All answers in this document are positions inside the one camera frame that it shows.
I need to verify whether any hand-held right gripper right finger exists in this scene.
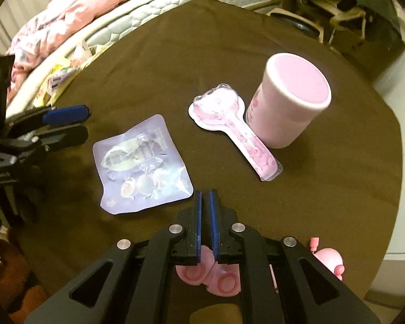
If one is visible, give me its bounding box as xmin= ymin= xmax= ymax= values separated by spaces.
xmin=209 ymin=190 xmax=381 ymax=324

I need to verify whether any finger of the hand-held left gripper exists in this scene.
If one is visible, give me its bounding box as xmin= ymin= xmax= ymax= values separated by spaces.
xmin=36 ymin=124 xmax=89 ymax=152
xmin=7 ymin=105 xmax=90 ymax=128

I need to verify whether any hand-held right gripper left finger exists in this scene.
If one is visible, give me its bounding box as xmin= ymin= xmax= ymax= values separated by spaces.
xmin=23 ymin=191 xmax=203 ymax=324

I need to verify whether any yellow plastic bag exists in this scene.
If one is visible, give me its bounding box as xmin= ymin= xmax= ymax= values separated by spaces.
xmin=34 ymin=39 xmax=98 ymax=109

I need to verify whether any purple printed pouch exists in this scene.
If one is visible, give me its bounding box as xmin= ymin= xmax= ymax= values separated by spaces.
xmin=93 ymin=114 xmax=194 ymax=215

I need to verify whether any pink plastic toy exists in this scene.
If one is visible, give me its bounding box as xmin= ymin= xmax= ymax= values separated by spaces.
xmin=175 ymin=246 xmax=242 ymax=298

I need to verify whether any brown tablecloth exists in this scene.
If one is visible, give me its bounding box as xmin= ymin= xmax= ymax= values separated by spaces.
xmin=15 ymin=0 xmax=403 ymax=311

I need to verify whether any pink floral quilt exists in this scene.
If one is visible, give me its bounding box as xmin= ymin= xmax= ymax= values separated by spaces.
xmin=5 ymin=0 xmax=176 ymax=103

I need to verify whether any pink duck toy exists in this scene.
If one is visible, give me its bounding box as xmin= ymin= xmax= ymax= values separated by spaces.
xmin=310 ymin=237 xmax=345 ymax=281

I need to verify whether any pink spoon in clear pack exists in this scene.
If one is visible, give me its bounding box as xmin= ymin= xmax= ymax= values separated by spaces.
xmin=188 ymin=83 xmax=283 ymax=182

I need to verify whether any pink cup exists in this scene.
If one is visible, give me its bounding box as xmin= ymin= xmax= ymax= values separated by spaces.
xmin=244 ymin=53 xmax=332 ymax=149

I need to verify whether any black robot vacuum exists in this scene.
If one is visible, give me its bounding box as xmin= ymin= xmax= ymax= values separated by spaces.
xmin=269 ymin=9 xmax=319 ymax=39

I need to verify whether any beige chair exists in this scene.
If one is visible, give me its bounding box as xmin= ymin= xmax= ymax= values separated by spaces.
xmin=307 ymin=0 xmax=375 ymax=44

